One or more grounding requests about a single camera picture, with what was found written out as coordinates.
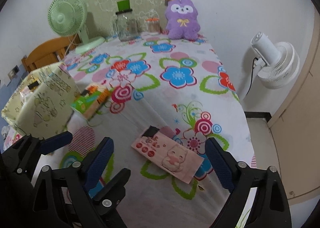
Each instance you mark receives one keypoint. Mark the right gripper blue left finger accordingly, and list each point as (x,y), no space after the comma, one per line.
(97,160)

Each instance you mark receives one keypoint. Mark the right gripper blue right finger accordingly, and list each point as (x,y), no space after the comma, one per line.
(220,160)

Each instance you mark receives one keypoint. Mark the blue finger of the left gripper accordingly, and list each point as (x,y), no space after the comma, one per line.
(56,142)
(114,190)

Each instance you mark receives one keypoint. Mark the yellow cartoon fabric storage box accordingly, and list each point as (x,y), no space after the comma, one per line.
(44,112)

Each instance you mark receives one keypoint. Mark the pink wet wipes pack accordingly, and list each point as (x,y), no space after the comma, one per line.
(167,154)

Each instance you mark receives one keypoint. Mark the green orange tissue pack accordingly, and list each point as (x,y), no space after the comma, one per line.
(90,100)

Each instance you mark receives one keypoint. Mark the yellow white tissue pack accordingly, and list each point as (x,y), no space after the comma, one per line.
(30,88)

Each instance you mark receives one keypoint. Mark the beige door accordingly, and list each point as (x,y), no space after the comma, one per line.
(295,130)

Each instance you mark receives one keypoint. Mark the floral tablecloth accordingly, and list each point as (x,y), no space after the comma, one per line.
(178,86)

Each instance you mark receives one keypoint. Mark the white standing fan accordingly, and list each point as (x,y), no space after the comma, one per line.
(275,65)

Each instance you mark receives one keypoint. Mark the green desk fan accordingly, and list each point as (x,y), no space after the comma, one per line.
(68,18)

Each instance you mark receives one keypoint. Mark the glass mason jar mug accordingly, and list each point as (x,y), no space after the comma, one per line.
(126,25)

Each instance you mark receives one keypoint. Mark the small orange lid jar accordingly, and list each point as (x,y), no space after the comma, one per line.
(153,26)

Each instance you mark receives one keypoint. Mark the green cup on jar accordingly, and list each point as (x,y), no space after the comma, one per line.
(123,5)

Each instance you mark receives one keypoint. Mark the purple plush bunny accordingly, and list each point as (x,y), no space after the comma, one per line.
(182,20)

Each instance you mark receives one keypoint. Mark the green patterned board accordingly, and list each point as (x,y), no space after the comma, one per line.
(102,15)

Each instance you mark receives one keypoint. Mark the wall power socket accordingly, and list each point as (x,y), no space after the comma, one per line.
(13,72)

